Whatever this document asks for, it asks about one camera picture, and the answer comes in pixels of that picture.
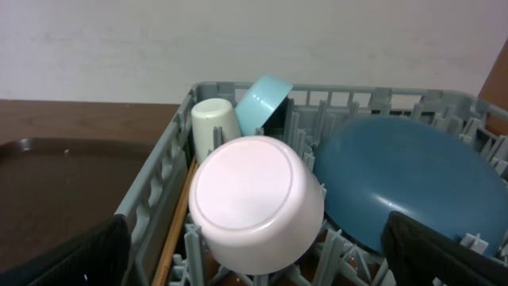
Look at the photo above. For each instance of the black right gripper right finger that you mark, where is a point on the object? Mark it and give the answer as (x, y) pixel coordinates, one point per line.
(417, 255)

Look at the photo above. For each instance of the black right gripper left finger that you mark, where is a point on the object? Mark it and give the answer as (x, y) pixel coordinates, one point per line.
(99, 256)

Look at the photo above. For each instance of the dark blue plate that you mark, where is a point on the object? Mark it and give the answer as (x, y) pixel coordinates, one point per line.
(379, 164)

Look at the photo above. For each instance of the dark brown serving tray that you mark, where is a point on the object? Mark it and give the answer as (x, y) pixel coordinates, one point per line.
(55, 189)

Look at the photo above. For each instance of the light blue bowl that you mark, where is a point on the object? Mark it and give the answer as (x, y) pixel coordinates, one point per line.
(260, 103)

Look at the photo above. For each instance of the cream white cup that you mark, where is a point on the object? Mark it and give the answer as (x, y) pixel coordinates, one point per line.
(205, 116)

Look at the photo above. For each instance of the wooden chopstick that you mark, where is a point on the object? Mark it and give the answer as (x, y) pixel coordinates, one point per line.
(179, 215)

